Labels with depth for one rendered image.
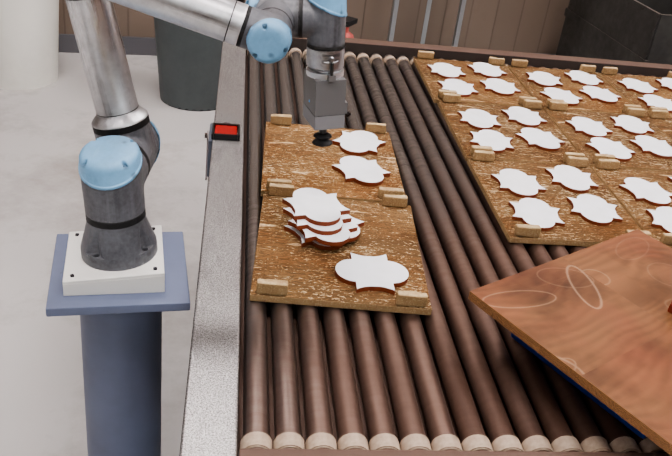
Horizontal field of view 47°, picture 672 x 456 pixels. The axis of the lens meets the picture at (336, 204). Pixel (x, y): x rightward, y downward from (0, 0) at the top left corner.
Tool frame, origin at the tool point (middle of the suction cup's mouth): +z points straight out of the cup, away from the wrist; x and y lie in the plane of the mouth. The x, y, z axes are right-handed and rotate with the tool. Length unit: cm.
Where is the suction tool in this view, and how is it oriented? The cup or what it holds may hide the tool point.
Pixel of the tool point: (322, 142)
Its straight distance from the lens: 163.7
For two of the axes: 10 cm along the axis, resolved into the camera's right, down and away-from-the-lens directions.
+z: -0.4, 8.8, 4.8
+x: -9.5, 1.2, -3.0
